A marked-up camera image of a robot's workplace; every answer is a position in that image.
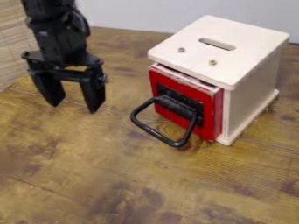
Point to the black metal drawer handle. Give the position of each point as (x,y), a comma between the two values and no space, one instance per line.
(181,110)

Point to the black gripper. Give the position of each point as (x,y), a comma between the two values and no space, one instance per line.
(62,59)

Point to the white wooden drawer box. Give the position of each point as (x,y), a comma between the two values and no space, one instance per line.
(236,56)

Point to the red drawer front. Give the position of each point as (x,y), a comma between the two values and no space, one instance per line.
(197,94)

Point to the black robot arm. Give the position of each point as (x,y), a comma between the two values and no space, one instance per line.
(47,8)

